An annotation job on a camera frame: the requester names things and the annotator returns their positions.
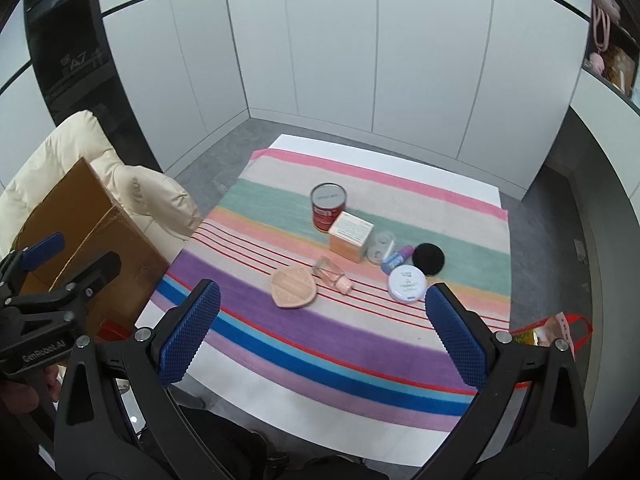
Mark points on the white round jar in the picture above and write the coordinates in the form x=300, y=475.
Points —
x=406, y=284

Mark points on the brown plush toy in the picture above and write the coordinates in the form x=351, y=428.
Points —
x=620, y=65

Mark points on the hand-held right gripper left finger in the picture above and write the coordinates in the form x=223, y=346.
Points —
x=192, y=330

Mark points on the glass bottle with pink cap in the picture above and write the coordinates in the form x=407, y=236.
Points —
x=330, y=275

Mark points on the brown cardboard box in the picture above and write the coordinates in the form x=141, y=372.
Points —
x=115, y=250

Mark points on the striped colourful blanket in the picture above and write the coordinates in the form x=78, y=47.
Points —
x=350, y=330

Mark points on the person's dark pants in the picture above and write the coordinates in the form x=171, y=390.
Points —
x=225, y=440

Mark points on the black glass cabinet panel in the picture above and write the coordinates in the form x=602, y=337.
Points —
x=85, y=60

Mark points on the clear contact lens case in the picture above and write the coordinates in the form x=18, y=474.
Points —
x=382, y=245

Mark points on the white and orange carton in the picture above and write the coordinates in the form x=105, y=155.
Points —
x=350, y=237

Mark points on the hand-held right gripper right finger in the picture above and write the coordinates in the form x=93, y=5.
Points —
x=457, y=340

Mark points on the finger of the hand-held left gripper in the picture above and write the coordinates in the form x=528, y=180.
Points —
x=44, y=249
x=95, y=270

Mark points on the pink heart-shaped puff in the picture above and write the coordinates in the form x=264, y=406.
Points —
x=292, y=287

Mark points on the person's left hand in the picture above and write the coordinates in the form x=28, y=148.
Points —
x=25, y=397

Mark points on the wall socket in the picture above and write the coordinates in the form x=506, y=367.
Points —
x=580, y=250

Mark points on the red snack bag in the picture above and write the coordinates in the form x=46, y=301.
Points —
x=547, y=327

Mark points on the small blue bottle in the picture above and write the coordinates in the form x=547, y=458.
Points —
x=394, y=260

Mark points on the red tin can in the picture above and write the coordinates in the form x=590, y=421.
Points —
x=327, y=207

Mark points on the cream padded chair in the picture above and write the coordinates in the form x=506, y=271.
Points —
x=150, y=195

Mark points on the black round puff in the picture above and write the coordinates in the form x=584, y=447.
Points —
x=428, y=259

